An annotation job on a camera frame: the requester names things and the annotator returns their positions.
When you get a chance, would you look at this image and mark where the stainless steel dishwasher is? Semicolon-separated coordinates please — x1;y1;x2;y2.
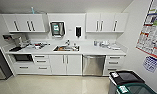
82;54;107;77

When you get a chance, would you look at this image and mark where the stainless steel sink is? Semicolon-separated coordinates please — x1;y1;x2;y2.
53;45;81;53

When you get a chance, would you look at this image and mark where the chrome faucet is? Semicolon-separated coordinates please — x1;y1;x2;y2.
64;39;71;47

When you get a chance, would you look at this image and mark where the black soap dispenser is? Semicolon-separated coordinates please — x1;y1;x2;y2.
75;25;82;38

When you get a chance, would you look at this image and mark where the dish soap bottle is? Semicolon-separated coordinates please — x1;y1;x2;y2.
93;39;99;47

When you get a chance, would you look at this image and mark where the white sink base cabinet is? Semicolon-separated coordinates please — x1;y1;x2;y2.
48;54;83;76

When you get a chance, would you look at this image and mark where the steel paper towel dispenser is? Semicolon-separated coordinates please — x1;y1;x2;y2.
49;21;66;38

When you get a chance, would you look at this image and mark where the white drawer stack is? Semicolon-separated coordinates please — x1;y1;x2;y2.
32;54;52;75
104;54;126;76

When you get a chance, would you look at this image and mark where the dish drying rack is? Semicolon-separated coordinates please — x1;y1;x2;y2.
28;41;51;50

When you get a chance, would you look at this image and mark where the black built-in microwave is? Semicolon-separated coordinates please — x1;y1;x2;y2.
11;53;34;63

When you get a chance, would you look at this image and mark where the black coffee machine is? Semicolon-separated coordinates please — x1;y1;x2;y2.
13;34;28;48

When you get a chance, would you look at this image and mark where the white wide drawer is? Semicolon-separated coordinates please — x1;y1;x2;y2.
13;63;36;74

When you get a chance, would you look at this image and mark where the blue bottle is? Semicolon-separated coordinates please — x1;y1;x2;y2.
30;6;36;15

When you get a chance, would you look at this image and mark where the black tray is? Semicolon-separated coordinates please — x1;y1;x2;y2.
8;46;24;53

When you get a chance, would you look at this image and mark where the small blue white notice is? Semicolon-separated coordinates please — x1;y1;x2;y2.
142;54;157;74

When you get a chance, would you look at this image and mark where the grey bin green lid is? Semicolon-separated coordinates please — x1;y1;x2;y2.
115;82;157;94

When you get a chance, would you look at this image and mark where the large colourful wall poster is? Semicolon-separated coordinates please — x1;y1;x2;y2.
135;0;157;61

